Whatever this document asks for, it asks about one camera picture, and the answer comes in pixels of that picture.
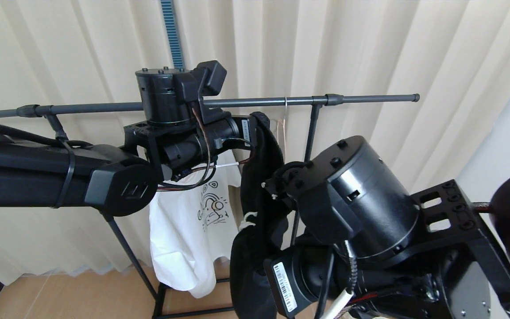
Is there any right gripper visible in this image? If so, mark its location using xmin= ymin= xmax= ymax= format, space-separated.
xmin=263 ymin=246 xmax=353 ymax=319

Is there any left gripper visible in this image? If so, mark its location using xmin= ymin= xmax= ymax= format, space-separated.
xmin=211 ymin=114 xmax=259 ymax=150

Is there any black garment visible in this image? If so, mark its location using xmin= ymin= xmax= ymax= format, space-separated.
xmin=230 ymin=112 xmax=292 ymax=319

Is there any white shirt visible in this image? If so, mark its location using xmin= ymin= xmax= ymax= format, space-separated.
xmin=149 ymin=151 xmax=243 ymax=299

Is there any pink clothes hanger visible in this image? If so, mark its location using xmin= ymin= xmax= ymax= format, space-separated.
xmin=276 ymin=97 xmax=289 ymax=153

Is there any black clothes rack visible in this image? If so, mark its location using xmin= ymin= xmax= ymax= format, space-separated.
xmin=0 ymin=93 xmax=420 ymax=319

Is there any window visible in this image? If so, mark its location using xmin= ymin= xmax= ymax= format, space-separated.
xmin=160 ymin=0 xmax=185 ymax=70

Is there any beige curtain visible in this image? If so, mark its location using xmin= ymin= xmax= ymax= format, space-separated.
xmin=0 ymin=0 xmax=180 ymax=284
xmin=173 ymin=0 xmax=510 ymax=266

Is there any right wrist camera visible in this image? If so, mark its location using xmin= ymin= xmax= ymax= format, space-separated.
xmin=297 ymin=182 xmax=364 ymax=245

